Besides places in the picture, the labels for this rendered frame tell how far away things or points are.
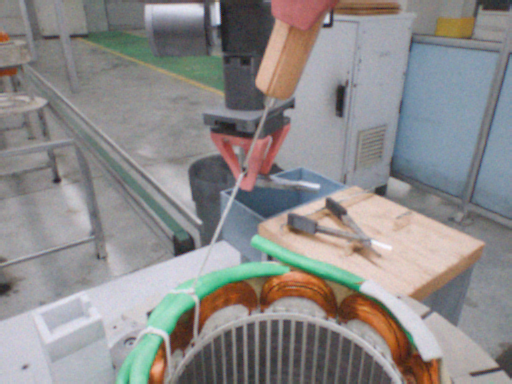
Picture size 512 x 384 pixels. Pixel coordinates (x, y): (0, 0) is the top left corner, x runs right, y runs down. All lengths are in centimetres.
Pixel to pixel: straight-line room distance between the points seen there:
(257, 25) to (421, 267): 31
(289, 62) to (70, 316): 18
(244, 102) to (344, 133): 213
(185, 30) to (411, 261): 34
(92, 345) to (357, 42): 230
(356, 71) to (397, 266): 204
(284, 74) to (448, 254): 39
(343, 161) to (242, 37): 223
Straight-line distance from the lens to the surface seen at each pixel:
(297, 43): 16
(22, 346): 86
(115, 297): 90
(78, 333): 24
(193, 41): 43
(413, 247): 52
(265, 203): 68
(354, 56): 246
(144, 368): 26
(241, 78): 43
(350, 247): 48
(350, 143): 258
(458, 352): 36
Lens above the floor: 134
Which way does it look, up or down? 26 degrees down
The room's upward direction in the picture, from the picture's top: straight up
